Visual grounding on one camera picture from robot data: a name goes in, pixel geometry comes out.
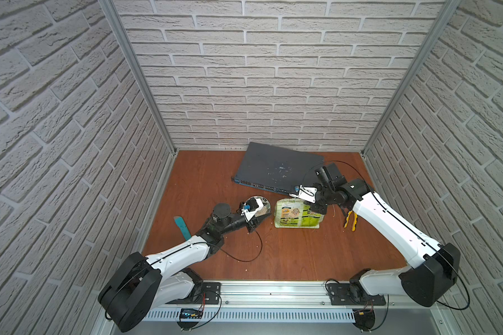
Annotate green leaf pattern bowl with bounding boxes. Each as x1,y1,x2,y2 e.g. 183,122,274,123
240,195,271,221

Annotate green oats bag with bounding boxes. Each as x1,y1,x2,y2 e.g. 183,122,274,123
274,198,324,229

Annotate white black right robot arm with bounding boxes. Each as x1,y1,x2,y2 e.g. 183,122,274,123
303,180,461,307

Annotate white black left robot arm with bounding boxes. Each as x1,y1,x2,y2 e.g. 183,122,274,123
98,196,271,332

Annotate small green circuit board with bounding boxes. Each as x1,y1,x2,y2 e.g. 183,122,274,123
179,308,203,320

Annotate round black connector box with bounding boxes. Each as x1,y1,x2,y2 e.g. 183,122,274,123
353,309,376,332

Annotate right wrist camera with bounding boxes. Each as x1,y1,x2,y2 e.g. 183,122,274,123
289,185,317,203

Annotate yellow handled pliers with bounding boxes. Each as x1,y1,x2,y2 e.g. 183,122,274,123
344,210,359,232

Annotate grey blue network switch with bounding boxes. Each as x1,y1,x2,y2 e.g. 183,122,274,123
232,142,324,195

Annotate teal handled tool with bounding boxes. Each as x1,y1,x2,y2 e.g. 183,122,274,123
173,216,191,240

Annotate aluminium front rail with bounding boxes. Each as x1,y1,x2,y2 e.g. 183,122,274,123
150,280,449,311

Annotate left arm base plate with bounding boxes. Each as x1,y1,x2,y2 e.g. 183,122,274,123
180,282,222,305

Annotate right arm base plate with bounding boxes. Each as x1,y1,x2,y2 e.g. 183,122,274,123
325,282,386,308

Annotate aluminium corner post right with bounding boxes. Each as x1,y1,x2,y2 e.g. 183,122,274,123
361,0,461,160

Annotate aluminium corner post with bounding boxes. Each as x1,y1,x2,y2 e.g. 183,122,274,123
99,0,178,156
361,0,461,160

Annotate aluminium corner post left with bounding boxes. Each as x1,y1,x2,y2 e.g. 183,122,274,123
99,0,178,156

